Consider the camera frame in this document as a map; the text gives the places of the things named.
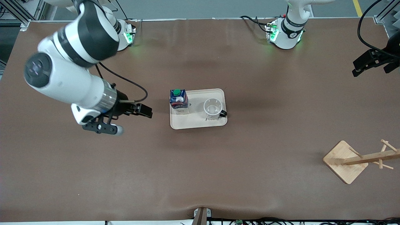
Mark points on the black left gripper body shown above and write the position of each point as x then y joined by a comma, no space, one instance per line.
385,53

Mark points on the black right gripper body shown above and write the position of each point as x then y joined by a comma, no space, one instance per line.
122,106

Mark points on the blue milk carton green cap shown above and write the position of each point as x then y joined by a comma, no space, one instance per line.
179,101

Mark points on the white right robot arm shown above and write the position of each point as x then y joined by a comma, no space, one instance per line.
68,81

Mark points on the cream plastic tray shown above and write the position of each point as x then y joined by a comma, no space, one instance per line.
197,122

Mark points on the brown table mat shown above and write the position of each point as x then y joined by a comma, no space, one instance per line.
200,172

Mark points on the wooden mug rack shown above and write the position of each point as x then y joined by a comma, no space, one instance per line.
342,162

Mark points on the green connector plug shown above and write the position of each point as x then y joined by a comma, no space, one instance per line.
239,222

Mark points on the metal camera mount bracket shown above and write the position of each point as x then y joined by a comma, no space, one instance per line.
201,215

